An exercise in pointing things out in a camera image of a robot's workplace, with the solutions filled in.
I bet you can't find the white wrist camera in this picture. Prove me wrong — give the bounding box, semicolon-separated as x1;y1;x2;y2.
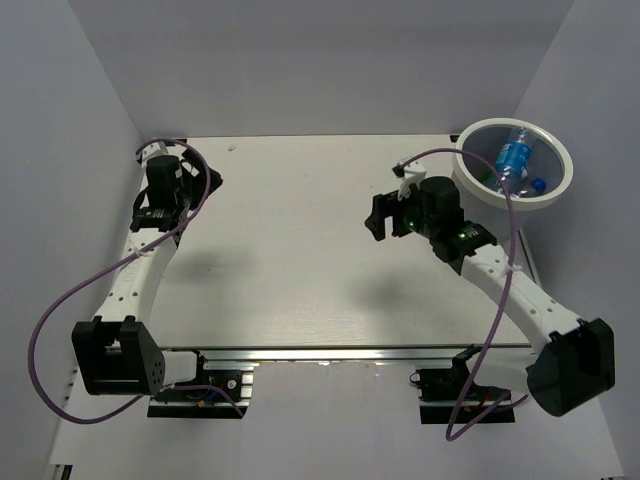
135;141;168;169
392;160;426;201

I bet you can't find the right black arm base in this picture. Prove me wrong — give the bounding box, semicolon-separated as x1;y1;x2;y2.
412;344;516;425

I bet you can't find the white round bin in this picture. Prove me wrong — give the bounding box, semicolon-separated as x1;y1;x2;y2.
453;118;574;213

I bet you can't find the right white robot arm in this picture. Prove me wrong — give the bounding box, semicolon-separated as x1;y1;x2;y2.
364;176;615;417

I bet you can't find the small blue label bottle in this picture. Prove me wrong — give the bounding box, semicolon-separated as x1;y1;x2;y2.
497;177;547;198

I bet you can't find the aluminium table rail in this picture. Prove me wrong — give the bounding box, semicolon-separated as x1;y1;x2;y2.
199;344;532;365

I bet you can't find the blue label water bottle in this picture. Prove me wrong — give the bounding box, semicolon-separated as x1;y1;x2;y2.
495;127;537;191

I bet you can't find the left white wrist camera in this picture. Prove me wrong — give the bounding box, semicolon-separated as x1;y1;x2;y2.
135;141;168;169

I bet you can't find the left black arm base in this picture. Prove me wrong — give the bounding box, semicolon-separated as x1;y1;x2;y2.
147;351;257;420

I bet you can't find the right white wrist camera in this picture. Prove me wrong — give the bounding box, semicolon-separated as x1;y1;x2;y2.
392;160;426;201

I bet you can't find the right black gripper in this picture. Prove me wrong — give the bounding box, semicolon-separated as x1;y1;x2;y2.
364;182;438;241

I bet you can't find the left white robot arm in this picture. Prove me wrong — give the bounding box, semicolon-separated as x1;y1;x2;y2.
71;143;222;399

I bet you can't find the green plastic bottle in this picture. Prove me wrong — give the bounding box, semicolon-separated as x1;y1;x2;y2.
478;172;497;185

